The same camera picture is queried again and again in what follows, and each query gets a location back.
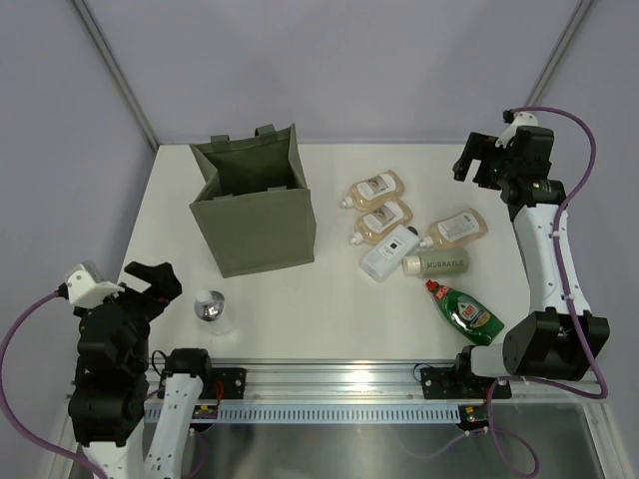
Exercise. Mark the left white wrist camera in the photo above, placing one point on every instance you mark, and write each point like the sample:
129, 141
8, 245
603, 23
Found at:
86, 287

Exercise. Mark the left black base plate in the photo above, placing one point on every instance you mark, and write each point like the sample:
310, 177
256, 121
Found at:
225, 383

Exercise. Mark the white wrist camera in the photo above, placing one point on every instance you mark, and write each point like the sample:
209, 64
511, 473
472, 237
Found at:
514, 120
86, 287

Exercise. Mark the aluminium frame post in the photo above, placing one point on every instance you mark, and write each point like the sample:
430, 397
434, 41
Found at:
560, 51
99, 40

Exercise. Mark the aluminium mounting rail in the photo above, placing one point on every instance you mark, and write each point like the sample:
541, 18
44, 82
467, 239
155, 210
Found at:
317, 380

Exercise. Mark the left aluminium frame post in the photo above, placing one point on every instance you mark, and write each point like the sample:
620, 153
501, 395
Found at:
99, 40

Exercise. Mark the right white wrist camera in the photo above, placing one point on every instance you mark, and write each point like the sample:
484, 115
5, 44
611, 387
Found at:
514, 120

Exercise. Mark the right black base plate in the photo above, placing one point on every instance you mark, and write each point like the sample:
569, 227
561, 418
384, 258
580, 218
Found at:
445, 383

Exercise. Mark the white square lotion bottle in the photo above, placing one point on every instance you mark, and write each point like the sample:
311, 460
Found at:
385, 257

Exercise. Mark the white slotted cable duct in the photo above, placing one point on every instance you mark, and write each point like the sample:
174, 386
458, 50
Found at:
328, 414

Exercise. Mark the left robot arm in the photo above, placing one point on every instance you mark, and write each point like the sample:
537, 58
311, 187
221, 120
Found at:
107, 407

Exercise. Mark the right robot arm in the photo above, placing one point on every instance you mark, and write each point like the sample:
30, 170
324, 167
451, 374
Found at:
560, 336

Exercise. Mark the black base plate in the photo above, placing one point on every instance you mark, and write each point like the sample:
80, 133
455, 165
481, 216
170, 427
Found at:
225, 383
445, 383

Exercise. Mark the olive green canvas bag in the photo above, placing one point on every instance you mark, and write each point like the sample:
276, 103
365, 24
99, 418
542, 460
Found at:
255, 211

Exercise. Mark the grey Murrayle bottle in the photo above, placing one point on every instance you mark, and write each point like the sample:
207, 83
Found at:
436, 262

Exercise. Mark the right aluminium frame post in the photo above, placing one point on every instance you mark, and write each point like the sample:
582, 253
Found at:
560, 51

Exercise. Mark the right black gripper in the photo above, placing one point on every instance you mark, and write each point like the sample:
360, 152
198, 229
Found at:
478, 148

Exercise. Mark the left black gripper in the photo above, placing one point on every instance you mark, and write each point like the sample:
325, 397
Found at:
163, 287

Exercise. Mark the amber soap bottle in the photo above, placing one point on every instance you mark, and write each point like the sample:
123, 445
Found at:
370, 228
368, 194
455, 231

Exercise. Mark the green Fairy dish soap bottle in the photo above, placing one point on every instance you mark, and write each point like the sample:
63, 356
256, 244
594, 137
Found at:
466, 314

